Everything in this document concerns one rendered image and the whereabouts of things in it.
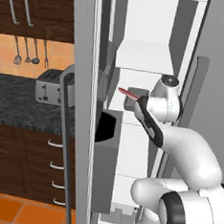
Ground grey meat container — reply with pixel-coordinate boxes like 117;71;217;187
123;85;150;113

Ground white freezer shelf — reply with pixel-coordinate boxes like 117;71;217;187
115;37;178;76

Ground pale grey container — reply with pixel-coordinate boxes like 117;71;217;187
101;202;143;224

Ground small grey door bin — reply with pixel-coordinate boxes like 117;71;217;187
97;40;119;102

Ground grey open fridge door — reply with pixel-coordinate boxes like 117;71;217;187
54;0;134;224

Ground large grey door bin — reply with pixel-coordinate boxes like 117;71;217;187
88;108;124;215

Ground silver toaster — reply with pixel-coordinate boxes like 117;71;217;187
33;66;78;107

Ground hanging fork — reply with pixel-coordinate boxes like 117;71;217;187
40;38;52;70

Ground hanging ladle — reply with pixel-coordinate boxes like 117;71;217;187
31;38;42;65

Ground hanging small spatula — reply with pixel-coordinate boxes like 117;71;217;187
21;37;34;63

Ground white fridge interior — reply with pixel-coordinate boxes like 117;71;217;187
91;0;212;224

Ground dark wood base cupboards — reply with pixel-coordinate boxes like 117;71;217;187
0;123;83;210

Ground hanging slotted spatula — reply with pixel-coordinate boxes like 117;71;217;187
11;35;26;67

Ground grey closed fridge door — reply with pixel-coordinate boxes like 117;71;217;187
162;0;224;191

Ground dark grey fridge door handle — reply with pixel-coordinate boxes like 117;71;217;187
47;63;87;224

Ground grey closed door handle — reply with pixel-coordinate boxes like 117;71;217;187
179;55;211;129

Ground dark wood wall cupboards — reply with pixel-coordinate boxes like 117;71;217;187
0;0;78;44

